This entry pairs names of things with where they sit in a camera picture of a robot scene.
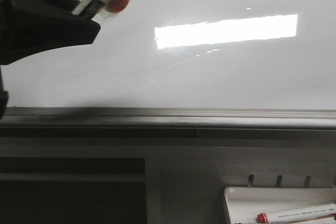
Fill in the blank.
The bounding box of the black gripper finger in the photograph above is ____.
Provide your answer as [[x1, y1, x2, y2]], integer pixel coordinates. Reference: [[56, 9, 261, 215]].
[[0, 0, 102, 66]]

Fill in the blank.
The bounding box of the red magnet taped to marker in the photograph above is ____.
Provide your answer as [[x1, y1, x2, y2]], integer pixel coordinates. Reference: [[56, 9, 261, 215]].
[[99, 0, 132, 22]]

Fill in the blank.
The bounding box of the white whiteboard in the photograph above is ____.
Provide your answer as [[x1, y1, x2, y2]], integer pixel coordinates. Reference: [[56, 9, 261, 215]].
[[2, 0, 335, 110]]

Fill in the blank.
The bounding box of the red capped whiteboard marker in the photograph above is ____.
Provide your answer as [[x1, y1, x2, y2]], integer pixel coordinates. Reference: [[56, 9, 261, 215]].
[[256, 203, 335, 223]]

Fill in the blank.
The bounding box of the white marker tray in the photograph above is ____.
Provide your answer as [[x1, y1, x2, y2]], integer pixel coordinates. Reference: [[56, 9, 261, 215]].
[[223, 187, 335, 223]]

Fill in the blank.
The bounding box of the grey aluminium whiteboard frame rail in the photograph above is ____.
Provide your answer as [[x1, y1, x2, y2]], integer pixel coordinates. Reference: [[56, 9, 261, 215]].
[[1, 107, 335, 138]]

